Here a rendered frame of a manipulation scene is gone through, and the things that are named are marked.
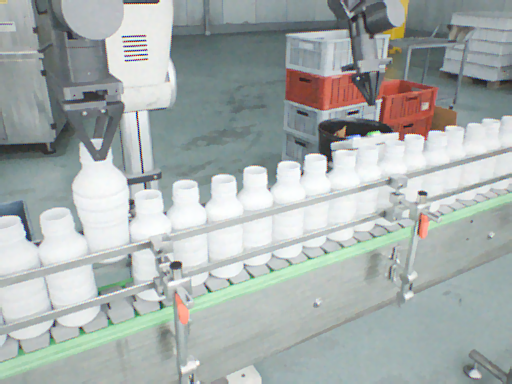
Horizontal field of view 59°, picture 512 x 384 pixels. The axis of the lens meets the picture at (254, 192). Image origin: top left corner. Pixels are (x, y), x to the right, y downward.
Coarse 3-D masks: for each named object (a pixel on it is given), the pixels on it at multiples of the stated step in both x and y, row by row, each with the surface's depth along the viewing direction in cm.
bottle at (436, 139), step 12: (432, 132) 91; (444, 132) 90; (432, 144) 89; (444, 144) 89; (432, 156) 90; (444, 156) 90; (432, 180) 91; (444, 180) 92; (432, 192) 92; (432, 204) 93
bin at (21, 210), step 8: (16, 200) 109; (24, 200) 109; (0, 208) 108; (8, 208) 109; (16, 208) 110; (24, 208) 105; (0, 216) 108; (24, 216) 111; (24, 224) 112; (32, 232) 95; (32, 240) 93
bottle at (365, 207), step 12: (360, 144) 83; (372, 144) 83; (360, 156) 82; (372, 156) 81; (360, 168) 82; (372, 168) 82; (360, 180) 82; (372, 180) 82; (360, 192) 83; (372, 192) 83; (360, 204) 84; (372, 204) 84; (360, 216) 85; (360, 228) 86
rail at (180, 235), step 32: (480, 160) 95; (352, 192) 79; (448, 192) 93; (128, 224) 67; (224, 224) 67; (352, 224) 82; (96, 256) 59; (256, 256) 73; (128, 288) 63; (32, 320) 58
